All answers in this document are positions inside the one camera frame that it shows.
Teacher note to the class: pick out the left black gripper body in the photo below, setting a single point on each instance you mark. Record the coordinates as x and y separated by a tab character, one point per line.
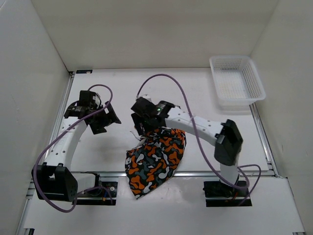
96	108

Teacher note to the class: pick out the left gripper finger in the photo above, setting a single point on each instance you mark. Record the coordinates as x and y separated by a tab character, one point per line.
97	124
110	115

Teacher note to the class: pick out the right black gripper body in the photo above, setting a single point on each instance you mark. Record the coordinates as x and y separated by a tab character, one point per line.
146	119

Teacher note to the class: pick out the orange camouflage shorts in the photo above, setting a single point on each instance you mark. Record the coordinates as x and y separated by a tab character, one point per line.
154	160

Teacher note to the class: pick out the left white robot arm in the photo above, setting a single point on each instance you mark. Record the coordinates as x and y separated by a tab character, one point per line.
53	178

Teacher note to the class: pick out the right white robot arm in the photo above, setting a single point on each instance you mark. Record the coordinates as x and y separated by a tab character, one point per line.
224	136

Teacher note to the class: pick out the white plastic basket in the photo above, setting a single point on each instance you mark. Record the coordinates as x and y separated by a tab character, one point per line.
236	81

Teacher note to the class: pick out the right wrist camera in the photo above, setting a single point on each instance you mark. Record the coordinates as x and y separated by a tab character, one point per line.
145	96

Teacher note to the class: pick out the front aluminium rail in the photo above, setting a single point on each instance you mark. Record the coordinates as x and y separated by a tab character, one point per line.
176	174

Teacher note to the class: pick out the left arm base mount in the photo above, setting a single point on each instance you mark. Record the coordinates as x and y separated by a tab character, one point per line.
95	189

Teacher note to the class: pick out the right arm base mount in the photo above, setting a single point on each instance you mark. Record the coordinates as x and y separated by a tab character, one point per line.
218	194

